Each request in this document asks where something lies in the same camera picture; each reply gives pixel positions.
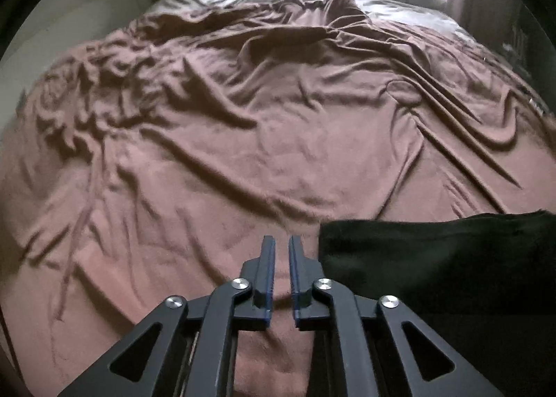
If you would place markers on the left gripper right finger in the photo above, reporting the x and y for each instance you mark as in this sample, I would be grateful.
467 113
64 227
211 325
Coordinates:
341 364

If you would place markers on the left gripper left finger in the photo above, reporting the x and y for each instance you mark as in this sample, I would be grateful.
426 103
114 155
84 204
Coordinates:
214 322

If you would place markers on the black sleeveless shirt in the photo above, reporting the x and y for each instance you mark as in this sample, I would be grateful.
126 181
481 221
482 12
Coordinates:
485 284

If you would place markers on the brown bed blanket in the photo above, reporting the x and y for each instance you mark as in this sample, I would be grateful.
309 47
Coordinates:
153 162

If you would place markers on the white padded headboard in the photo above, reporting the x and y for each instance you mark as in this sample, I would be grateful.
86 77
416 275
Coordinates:
52 28

